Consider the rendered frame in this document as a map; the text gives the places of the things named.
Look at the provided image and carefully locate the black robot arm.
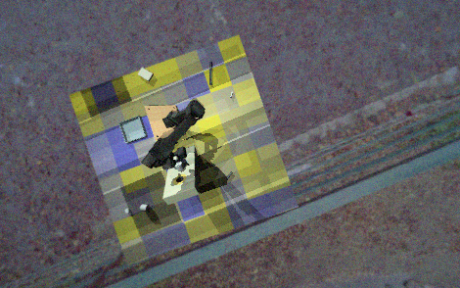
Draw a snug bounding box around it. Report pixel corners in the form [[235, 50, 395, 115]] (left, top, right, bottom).
[[141, 100, 205, 169]]

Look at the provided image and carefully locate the light blue square tray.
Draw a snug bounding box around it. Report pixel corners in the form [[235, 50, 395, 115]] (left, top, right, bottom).
[[118, 116, 148, 143]]

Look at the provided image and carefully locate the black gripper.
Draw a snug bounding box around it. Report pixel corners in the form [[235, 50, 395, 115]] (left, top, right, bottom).
[[154, 147, 187, 168]]

